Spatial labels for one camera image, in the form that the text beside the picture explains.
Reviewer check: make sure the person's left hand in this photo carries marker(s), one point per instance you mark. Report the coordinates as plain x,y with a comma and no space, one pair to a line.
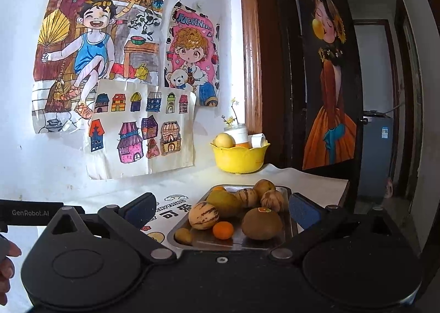
7,275

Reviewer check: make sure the yellow plastic bowl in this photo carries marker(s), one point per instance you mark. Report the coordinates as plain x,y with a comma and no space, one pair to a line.
239,160

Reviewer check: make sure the brown wooden door frame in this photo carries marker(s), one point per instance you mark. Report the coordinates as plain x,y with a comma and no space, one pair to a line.
251,41

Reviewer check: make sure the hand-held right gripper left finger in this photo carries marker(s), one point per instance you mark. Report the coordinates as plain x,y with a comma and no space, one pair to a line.
139,211

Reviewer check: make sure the colourful houses drawing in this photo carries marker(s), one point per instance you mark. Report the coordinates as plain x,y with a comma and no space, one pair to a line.
137,117

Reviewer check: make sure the orange-yellow round fruit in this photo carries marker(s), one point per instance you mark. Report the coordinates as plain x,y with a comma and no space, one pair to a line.
264,186

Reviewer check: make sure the yellow flower sprig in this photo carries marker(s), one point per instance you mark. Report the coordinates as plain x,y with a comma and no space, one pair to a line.
228,121

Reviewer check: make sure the white paper roll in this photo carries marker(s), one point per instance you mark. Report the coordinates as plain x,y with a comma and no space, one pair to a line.
257,141

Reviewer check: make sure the yellow apple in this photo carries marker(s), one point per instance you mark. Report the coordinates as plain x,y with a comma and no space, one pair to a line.
225,141

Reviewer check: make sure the yellow spotted round fruit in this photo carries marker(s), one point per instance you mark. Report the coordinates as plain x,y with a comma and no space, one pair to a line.
225,203

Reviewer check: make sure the boy with fan drawing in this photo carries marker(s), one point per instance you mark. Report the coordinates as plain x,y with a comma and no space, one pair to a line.
89,51

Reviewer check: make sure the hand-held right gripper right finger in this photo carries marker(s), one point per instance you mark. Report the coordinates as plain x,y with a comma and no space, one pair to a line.
303,211

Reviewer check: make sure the metal baking tray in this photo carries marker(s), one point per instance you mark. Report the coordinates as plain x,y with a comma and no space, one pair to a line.
237,243

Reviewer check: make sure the dark far doorway frame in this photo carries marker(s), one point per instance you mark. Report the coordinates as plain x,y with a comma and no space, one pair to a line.
395,75

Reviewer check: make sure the grey-blue appliance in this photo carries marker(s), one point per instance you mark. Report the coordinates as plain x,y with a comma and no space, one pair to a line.
376,161

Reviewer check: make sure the pink cartoon child poster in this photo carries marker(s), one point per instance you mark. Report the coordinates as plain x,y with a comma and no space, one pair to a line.
192,51

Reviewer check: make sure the small orange mandarin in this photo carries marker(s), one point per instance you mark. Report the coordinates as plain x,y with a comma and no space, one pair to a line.
223,230
218,189

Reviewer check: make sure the striped pepino melon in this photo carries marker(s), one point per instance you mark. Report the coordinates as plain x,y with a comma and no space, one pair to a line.
272,200
247,197
203,215

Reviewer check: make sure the small brown fruit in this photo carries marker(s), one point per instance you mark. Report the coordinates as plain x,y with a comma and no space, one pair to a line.
184,236

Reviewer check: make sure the orange dress door poster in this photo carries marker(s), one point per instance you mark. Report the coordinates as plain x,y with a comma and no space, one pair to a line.
330,110

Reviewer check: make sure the white cup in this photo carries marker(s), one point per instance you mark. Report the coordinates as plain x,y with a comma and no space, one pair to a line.
239,134

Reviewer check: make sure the dark wooden door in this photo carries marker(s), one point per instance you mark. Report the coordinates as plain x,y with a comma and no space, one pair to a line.
297,58

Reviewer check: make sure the brown kiwi with sticker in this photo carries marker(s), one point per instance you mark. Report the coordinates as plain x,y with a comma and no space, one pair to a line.
262,225

